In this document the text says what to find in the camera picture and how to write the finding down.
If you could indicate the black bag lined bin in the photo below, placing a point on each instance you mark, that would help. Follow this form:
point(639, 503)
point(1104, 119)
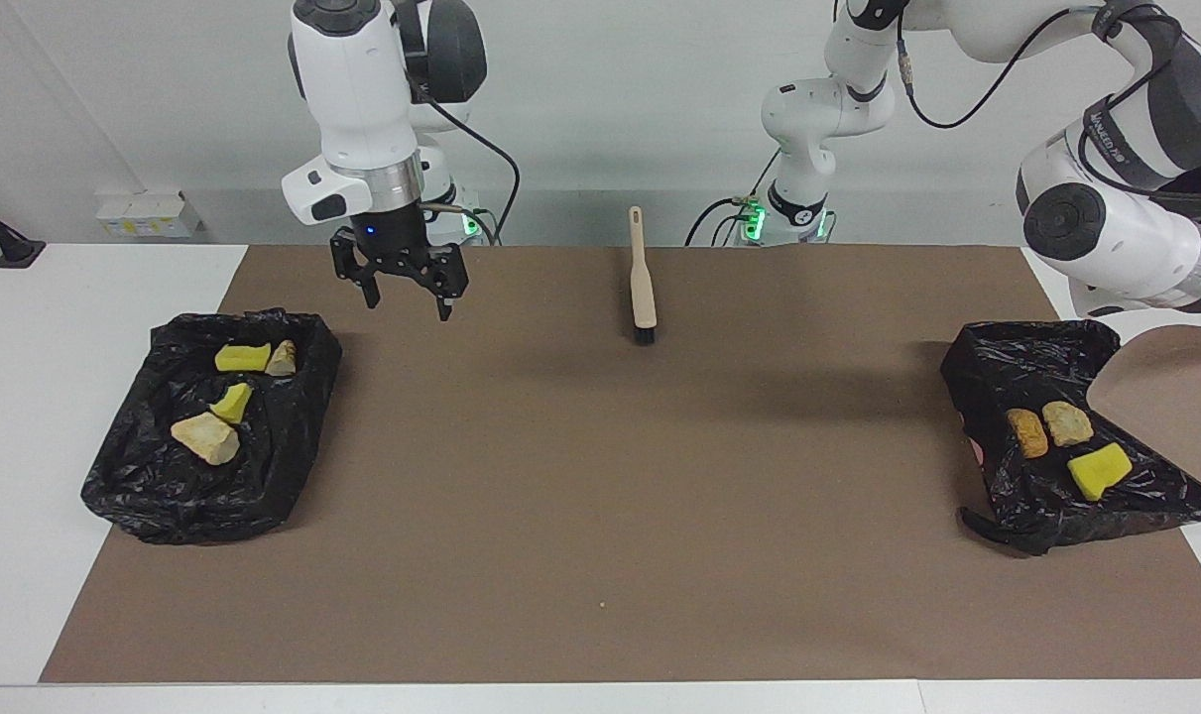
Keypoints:
point(144, 496)

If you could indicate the black bag bin showing pink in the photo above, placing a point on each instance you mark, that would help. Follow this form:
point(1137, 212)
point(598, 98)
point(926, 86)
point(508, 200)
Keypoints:
point(997, 397)

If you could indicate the black tripod leg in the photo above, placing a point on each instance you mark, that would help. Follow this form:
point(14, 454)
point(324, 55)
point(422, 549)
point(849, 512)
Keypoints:
point(10, 248)

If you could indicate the beige brush black bristles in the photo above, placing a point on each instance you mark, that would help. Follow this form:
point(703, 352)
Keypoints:
point(643, 288)

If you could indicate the yellow sponge piece green layer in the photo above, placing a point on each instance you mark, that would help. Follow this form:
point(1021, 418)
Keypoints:
point(233, 402)

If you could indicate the beige plastic dustpan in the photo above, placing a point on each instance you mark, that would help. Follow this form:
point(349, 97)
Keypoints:
point(1175, 397)

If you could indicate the white box on table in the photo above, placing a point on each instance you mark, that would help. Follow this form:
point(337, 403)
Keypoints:
point(149, 216)

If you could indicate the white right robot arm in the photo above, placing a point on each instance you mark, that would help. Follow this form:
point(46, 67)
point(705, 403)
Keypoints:
point(357, 109)

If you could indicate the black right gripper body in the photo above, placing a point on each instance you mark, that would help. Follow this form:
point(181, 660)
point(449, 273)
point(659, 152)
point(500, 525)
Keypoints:
point(392, 238)

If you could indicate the brown paper table mat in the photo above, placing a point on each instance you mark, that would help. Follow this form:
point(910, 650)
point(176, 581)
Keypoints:
point(600, 496)

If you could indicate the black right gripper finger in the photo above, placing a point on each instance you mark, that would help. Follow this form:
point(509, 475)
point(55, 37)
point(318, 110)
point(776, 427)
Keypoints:
point(354, 266)
point(446, 278)

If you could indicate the small pale foam chunk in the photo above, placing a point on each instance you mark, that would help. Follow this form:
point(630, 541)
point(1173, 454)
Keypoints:
point(1068, 423)

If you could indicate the yellow sponge wedge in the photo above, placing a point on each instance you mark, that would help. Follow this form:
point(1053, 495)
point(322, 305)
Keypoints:
point(1099, 471)

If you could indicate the boot shaped yellow sponge piece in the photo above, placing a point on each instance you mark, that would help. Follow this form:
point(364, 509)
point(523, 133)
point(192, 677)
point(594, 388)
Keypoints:
point(241, 357)

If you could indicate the small toasted bread piece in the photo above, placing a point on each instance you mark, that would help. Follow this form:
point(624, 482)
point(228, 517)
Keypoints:
point(283, 359)

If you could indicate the large pale foam chunk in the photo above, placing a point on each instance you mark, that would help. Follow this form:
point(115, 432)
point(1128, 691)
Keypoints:
point(203, 436)

